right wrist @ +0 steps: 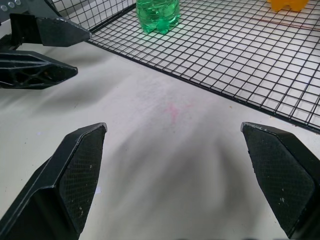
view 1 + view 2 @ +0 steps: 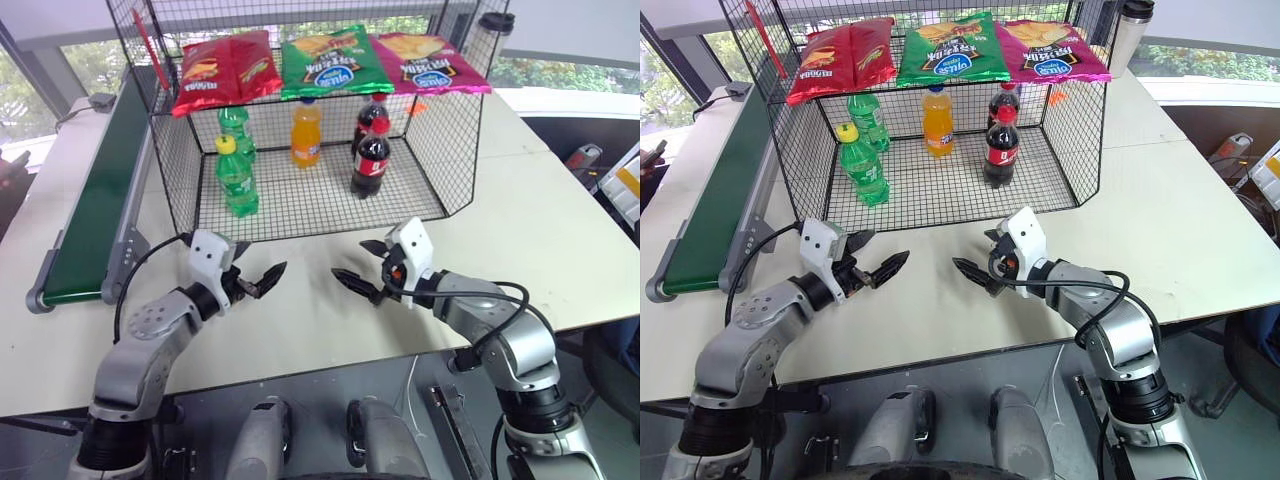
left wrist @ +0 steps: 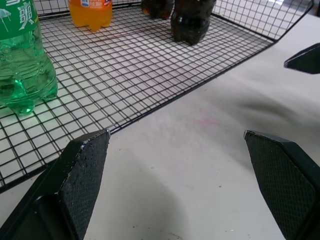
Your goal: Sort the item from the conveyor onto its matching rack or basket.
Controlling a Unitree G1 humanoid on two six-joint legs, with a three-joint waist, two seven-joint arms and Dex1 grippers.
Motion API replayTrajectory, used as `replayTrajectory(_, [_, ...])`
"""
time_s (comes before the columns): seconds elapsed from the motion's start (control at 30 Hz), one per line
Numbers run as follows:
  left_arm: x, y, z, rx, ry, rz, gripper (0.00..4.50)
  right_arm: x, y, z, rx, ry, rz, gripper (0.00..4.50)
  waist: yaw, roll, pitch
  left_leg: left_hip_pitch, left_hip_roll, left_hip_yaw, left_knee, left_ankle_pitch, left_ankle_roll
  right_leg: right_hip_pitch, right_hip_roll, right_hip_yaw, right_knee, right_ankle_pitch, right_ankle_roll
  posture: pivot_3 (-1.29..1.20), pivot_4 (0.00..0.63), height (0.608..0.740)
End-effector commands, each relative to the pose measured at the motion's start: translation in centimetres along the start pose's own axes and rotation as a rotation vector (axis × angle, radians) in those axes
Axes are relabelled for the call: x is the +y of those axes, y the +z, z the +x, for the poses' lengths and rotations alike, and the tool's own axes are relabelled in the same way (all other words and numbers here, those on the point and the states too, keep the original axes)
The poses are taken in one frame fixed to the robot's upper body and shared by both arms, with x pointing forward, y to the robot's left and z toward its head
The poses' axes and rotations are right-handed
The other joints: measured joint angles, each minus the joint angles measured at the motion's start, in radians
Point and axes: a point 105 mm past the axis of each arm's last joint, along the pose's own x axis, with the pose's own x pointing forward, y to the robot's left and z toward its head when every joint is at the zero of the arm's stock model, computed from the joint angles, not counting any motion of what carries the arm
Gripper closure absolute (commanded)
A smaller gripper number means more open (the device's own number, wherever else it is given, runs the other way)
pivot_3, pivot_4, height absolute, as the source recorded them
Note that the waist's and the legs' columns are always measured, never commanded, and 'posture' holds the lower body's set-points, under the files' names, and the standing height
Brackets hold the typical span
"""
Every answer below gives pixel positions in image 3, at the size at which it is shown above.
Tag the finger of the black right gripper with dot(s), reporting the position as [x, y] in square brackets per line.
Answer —
[282, 180]

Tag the black pointed left gripper right finger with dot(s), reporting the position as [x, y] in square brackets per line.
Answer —
[305, 60]

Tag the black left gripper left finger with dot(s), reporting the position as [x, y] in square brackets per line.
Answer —
[77, 185]

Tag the dark cola bottle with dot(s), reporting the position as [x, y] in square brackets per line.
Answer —
[157, 8]
[190, 23]

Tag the green soda bottle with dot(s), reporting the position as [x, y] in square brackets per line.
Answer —
[21, 60]

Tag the orange soda bottle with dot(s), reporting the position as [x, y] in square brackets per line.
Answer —
[90, 13]

